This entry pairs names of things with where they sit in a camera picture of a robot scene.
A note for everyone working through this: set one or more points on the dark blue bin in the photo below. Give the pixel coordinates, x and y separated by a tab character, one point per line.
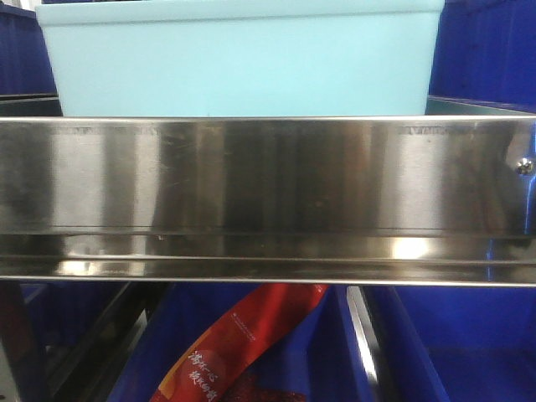
318	359
61	312
485	51
457	343
25	66

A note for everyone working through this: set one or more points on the dark blue bin lower left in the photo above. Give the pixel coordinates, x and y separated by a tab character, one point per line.
61	312

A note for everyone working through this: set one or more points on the dark blue bin lower centre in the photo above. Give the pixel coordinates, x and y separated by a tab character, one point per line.
318	359

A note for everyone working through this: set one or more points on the dark blue bin upper right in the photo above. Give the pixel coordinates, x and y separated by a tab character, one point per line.
485	51

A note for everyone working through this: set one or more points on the dark blue bin upper left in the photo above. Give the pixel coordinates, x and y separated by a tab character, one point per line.
25	66

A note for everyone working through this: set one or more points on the steel shelf divider rail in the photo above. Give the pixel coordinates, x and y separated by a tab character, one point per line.
370	351

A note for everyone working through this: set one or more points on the red snack package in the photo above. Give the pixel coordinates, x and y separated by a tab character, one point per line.
229	346

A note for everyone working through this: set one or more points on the black shelf frame bar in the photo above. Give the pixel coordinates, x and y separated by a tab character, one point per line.
88	370

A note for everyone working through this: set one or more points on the stainless steel shelf rail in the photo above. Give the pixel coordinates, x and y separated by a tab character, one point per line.
420	200

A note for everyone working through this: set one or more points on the round steel rail screw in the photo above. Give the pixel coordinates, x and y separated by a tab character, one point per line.
524	166

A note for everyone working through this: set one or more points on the dark blue bin lower right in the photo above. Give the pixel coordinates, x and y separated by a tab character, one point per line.
457	343

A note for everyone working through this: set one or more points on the light blue plastic bin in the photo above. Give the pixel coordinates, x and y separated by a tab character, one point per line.
241	58

